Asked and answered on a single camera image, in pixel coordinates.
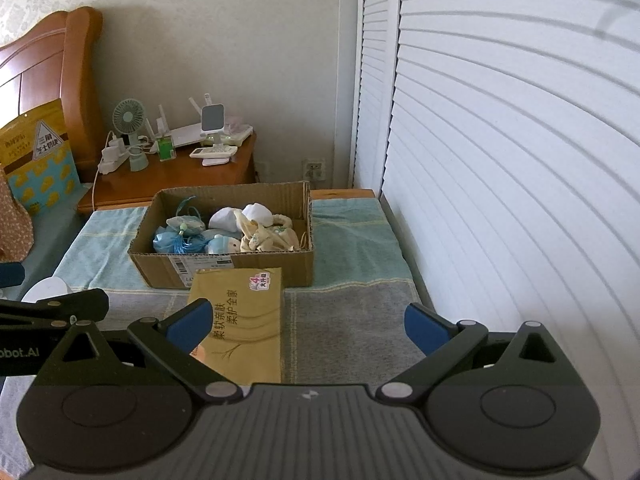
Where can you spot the white louvered door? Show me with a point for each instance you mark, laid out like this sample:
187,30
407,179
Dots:
372,85
525,160

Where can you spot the orange floral cloth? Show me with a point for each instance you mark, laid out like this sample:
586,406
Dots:
15,220

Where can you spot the white power strip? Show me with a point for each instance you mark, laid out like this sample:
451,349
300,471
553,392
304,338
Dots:
112,165

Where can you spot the clear jar with white lid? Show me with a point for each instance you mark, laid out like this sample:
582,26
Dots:
47,290

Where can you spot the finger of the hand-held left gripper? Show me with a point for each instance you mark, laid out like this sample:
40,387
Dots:
55,305
11,275

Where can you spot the blue bear plush toy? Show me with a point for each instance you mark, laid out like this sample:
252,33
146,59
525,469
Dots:
222,245

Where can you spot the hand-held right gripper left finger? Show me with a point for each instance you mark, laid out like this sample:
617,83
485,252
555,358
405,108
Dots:
192,322

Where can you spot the wooden frame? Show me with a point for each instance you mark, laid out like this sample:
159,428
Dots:
345,194

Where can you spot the white wall socket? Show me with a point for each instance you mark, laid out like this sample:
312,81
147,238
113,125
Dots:
314,170

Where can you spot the white router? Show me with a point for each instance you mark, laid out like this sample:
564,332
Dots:
187,136

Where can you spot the gold tissue pack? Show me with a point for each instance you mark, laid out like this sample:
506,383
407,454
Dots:
245,320

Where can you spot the wooden headboard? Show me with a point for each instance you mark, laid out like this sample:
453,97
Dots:
45,75

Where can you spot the small green bottle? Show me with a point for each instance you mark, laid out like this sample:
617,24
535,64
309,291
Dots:
165,147

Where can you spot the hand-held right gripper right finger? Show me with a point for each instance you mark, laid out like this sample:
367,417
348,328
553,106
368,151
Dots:
425,327

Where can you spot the wooden nightstand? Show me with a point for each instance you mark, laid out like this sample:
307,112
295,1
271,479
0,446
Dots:
200,175

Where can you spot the small green desk fan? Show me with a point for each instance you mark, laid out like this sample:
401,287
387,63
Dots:
128,116

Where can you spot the white charger plug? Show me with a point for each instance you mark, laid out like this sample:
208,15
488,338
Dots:
114,149

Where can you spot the light blue towel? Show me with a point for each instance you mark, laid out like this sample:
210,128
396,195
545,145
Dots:
360,240

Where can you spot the grey plaid blanket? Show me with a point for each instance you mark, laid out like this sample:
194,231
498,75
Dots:
350,320

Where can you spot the yellow snack bag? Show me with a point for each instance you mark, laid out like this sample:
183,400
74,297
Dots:
40,170

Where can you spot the floral sachet with teal tassel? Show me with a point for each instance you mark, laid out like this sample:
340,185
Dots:
184,222

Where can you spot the white cloth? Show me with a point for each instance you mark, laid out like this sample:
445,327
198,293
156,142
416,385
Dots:
227,220

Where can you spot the white phone stand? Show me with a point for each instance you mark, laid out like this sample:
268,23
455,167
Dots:
212,117

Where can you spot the pale green cup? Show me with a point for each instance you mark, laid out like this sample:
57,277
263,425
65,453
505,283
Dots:
138,161

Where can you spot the brown cardboard box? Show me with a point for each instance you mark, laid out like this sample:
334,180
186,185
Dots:
250,270

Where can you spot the white remote control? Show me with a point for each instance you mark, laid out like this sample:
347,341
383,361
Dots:
215,152

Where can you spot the blue face mask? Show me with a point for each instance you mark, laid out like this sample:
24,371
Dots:
165,245

